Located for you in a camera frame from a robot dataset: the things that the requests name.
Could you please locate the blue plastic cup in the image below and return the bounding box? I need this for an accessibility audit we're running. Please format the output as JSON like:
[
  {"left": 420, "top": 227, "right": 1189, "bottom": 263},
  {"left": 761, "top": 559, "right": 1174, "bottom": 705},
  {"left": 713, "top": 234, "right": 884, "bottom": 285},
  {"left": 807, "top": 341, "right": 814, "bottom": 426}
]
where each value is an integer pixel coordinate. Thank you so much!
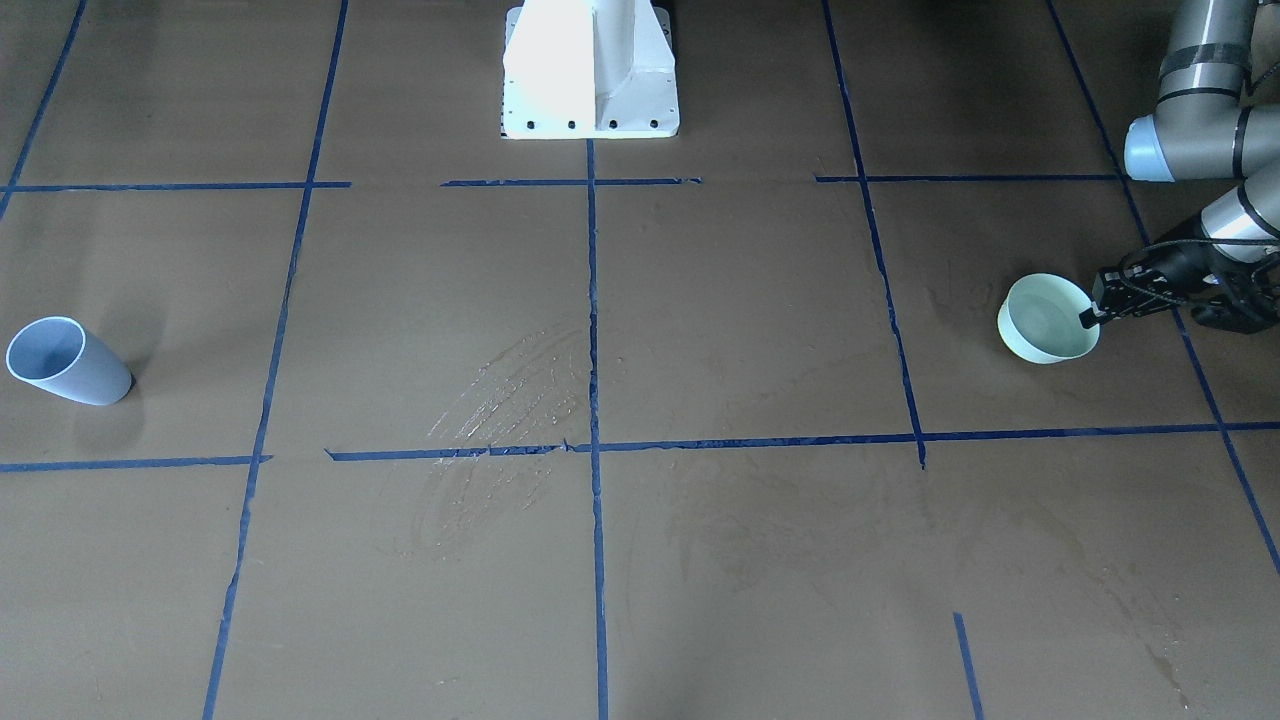
[{"left": 5, "top": 316, "right": 133, "bottom": 407}]

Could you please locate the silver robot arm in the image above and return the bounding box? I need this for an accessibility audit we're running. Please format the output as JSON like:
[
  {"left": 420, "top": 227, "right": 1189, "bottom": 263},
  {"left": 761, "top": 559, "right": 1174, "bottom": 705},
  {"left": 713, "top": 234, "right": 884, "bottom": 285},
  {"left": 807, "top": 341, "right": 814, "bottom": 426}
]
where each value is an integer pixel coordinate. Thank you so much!
[{"left": 1078, "top": 1, "right": 1279, "bottom": 334}]

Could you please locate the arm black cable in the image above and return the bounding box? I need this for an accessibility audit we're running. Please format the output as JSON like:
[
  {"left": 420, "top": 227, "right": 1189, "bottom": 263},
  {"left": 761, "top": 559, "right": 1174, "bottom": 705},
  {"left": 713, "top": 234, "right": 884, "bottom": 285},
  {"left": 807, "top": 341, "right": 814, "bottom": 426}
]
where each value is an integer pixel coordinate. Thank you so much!
[{"left": 1117, "top": 236, "right": 1280, "bottom": 301}]

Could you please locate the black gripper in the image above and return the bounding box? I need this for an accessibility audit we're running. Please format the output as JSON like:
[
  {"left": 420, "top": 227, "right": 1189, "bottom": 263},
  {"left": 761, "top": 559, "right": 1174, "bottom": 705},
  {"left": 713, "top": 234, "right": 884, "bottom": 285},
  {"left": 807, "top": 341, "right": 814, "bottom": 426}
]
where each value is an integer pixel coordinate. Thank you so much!
[{"left": 1079, "top": 238, "right": 1277, "bottom": 334}]

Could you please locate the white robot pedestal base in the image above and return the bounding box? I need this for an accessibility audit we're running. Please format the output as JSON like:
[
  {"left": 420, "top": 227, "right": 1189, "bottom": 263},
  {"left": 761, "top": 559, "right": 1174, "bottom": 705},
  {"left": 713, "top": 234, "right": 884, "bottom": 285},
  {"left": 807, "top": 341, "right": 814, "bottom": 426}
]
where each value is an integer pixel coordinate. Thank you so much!
[{"left": 500, "top": 1, "right": 681, "bottom": 141}]

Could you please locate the mint green bowl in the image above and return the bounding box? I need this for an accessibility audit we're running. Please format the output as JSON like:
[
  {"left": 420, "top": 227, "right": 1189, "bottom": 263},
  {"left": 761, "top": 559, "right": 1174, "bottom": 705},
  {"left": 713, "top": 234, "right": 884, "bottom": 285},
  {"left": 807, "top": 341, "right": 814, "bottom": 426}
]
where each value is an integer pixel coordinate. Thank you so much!
[{"left": 997, "top": 273, "right": 1100, "bottom": 365}]

